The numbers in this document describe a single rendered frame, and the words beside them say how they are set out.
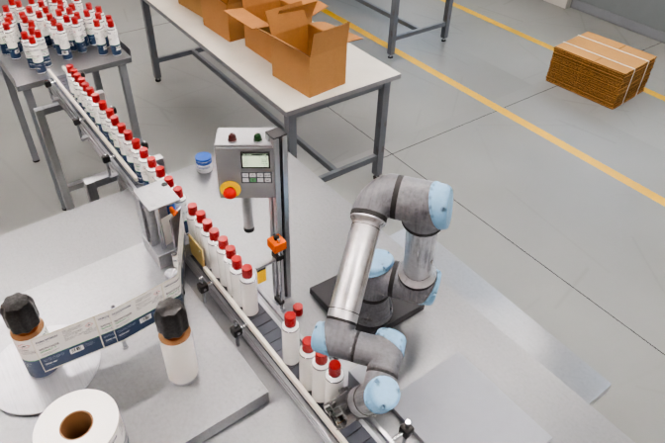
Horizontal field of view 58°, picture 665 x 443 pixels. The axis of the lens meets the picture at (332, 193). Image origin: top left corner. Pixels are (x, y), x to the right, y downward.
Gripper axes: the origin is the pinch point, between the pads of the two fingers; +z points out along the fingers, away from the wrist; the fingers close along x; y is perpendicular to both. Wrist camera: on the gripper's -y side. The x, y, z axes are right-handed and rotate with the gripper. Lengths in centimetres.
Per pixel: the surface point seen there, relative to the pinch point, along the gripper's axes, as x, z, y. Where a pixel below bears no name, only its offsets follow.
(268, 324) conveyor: -31.2, 24.3, -1.6
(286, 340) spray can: -23.0, 5.7, 2.2
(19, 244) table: -107, 74, 52
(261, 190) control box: -63, -8, -9
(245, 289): -43.4, 15.9, 2.1
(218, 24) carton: -226, 139, -106
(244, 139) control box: -75, -19, -7
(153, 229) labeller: -80, 36, 14
